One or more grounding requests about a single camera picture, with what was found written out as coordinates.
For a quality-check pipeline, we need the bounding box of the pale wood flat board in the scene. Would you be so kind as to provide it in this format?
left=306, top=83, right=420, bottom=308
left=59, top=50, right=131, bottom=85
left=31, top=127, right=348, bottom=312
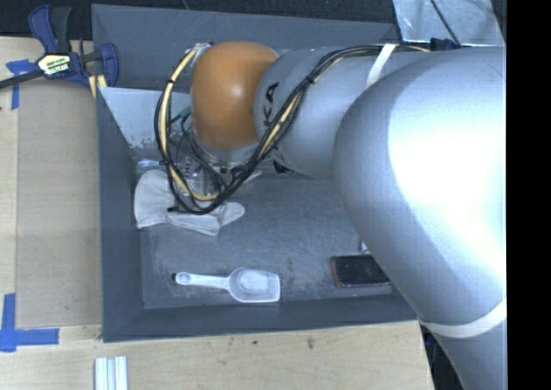
left=15, top=37, right=104, bottom=330

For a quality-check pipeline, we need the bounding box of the grey metal bin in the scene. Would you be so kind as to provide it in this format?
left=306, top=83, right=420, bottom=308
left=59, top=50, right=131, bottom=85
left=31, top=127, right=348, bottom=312
left=90, top=3, right=421, bottom=344

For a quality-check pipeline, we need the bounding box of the white cloth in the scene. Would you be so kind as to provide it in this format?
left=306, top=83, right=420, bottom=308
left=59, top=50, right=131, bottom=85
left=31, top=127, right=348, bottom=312
left=133, top=169, right=247, bottom=238

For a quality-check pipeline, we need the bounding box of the dark flat block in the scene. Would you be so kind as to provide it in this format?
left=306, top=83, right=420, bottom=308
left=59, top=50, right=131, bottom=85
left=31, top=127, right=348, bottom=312
left=330, top=254, right=393, bottom=291

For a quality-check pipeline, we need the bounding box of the white plastic scoop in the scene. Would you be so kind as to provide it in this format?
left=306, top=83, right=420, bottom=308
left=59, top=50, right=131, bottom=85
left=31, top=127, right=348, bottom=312
left=173, top=267, right=282, bottom=305

